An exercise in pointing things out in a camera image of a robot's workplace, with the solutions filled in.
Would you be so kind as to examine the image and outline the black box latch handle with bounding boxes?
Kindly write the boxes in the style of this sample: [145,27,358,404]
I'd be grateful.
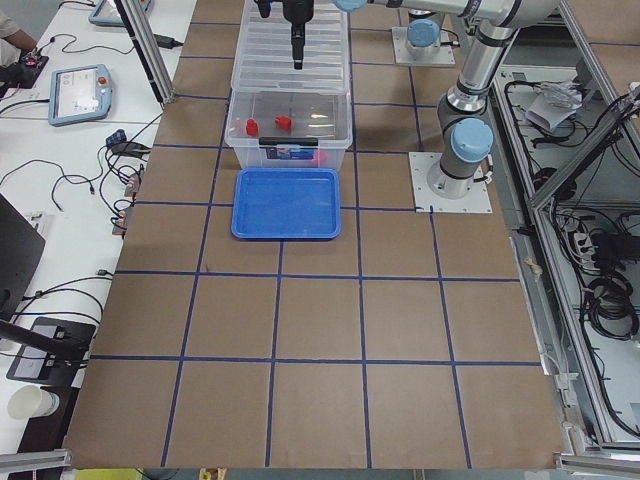
[258,137,319,148]

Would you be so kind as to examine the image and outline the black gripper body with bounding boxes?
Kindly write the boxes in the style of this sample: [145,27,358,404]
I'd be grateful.
[282,0,314,24]

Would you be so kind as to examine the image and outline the blue plastic tray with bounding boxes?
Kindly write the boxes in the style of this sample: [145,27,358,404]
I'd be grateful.
[231,168,342,241]

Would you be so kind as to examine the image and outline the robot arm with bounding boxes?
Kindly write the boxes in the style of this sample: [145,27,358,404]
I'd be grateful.
[406,9,445,50]
[381,0,559,199]

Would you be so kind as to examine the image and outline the red block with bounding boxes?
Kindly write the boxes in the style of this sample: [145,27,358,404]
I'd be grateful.
[274,115,293,131]
[314,150,330,168]
[245,118,260,138]

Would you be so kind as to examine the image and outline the black power adapter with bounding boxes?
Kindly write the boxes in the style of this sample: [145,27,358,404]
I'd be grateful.
[154,34,184,49]

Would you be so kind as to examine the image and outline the clear plastic storage box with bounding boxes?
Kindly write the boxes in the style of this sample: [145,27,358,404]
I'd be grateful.
[225,91,352,171]

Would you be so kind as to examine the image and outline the teach pendant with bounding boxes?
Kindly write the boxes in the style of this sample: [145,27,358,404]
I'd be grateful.
[88,0,124,27]
[48,64,113,127]

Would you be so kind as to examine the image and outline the aluminium frame post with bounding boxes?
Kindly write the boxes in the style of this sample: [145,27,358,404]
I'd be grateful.
[115,0,175,105]

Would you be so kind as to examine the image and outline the clear plastic box lid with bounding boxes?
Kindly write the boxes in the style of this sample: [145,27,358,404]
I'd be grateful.
[231,1,349,95]

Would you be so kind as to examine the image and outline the white paper cup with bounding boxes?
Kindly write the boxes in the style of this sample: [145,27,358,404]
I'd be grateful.
[7,385,60,420]

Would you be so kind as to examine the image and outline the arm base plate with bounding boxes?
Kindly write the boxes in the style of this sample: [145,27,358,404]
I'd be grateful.
[408,152,493,214]
[391,27,456,68]

